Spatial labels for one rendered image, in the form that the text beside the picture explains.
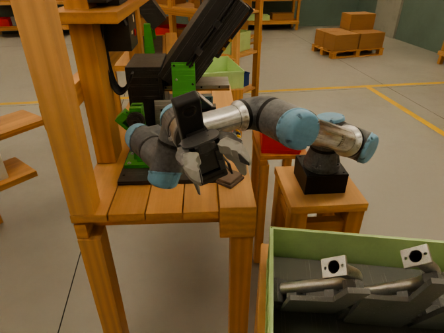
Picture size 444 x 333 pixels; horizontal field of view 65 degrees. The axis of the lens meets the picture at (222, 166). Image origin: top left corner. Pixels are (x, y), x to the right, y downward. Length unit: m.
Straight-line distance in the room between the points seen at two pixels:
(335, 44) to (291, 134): 6.60
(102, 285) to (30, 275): 0.98
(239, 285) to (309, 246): 0.52
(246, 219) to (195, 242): 1.18
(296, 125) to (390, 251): 0.52
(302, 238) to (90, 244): 0.82
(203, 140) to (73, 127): 0.68
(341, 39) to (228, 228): 6.49
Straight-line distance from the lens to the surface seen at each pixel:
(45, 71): 1.17
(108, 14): 1.39
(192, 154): 0.58
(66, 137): 1.24
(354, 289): 0.79
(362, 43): 7.90
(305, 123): 0.99
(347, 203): 1.50
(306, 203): 1.46
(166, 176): 0.80
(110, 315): 1.80
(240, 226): 1.37
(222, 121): 1.00
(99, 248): 1.50
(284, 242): 1.17
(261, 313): 1.13
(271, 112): 1.02
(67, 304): 2.32
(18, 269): 2.65
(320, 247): 1.20
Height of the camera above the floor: 1.70
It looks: 31 degrees down
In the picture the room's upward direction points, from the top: straight up
